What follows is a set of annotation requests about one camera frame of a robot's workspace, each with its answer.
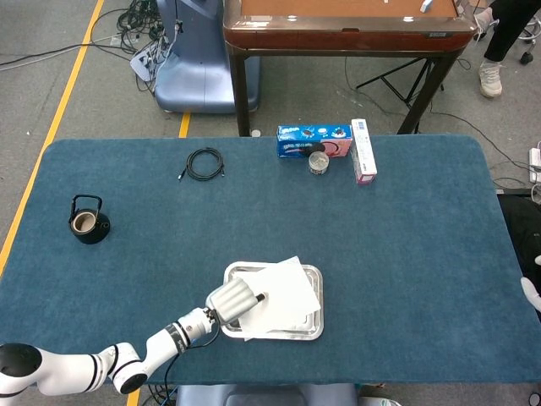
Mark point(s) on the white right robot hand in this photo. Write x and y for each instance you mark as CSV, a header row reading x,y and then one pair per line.
x,y
532,292

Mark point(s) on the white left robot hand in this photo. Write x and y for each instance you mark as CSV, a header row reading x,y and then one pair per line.
x,y
230,300

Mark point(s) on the white paper napkin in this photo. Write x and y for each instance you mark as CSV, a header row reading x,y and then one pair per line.
x,y
287,292

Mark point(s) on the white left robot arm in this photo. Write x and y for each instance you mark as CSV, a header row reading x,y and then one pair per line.
x,y
165,338

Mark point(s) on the silver metal tray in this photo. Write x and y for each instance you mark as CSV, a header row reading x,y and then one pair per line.
x,y
291,335

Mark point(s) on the grey blue robot torso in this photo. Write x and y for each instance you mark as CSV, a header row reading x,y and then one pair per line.
x,y
266,397

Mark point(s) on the white power strip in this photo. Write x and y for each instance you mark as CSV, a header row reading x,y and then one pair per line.
x,y
145,61
535,162

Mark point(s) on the blue felt table cloth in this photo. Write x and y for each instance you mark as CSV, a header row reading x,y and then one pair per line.
x,y
401,254

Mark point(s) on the black teapot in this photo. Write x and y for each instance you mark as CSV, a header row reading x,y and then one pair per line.
x,y
95,234

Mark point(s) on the small clear plastic jar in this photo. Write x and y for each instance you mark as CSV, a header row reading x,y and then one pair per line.
x,y
318,162

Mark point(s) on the blue oreo cookie box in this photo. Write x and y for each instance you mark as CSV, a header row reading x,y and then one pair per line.
x,y
296,139

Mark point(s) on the pink and white carton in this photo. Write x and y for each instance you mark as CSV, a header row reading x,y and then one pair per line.
x,y
364,148

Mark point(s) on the office chair wheel base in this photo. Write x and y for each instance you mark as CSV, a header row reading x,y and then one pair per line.
x,y
526,57

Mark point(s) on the person's leg and shoe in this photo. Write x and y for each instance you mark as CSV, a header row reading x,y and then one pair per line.
x,y
501,34

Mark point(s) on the brown mahjong table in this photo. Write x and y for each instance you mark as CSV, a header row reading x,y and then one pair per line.
x,y
338,38

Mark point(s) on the single blue mahjong tile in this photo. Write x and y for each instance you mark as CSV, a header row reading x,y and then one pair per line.
x,y
426,5

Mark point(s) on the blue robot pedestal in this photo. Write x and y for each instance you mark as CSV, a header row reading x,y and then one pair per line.
x,y
198,76

